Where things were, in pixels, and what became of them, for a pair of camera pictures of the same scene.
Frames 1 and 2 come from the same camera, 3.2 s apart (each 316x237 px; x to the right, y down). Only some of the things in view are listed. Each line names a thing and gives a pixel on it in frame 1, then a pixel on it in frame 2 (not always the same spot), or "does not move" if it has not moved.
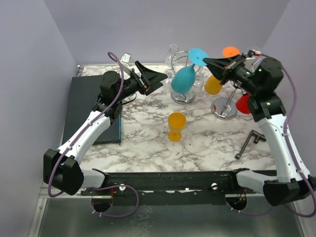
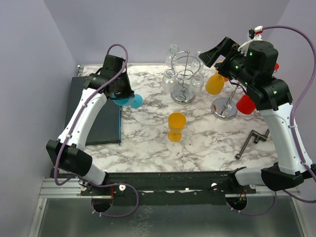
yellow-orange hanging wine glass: (213, 86) does not move
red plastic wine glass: (242, 103) does not move
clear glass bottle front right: (198, 88) does not move
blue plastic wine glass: (184, 80) → (136, 102)
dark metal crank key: (257, 136) does not move
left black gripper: (149, 75) → (128, 93)
